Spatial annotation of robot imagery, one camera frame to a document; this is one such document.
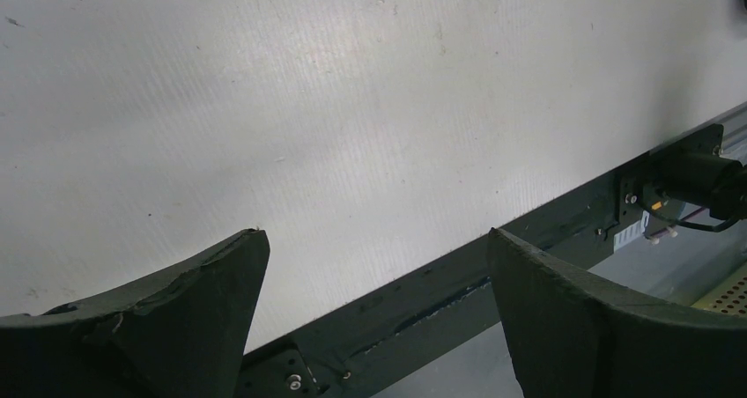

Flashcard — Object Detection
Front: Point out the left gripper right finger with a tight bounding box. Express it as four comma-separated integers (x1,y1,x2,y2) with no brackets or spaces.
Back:
486,229,746,397

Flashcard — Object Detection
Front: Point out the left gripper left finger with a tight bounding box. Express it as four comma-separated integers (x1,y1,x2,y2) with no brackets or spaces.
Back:
1,229,270,397

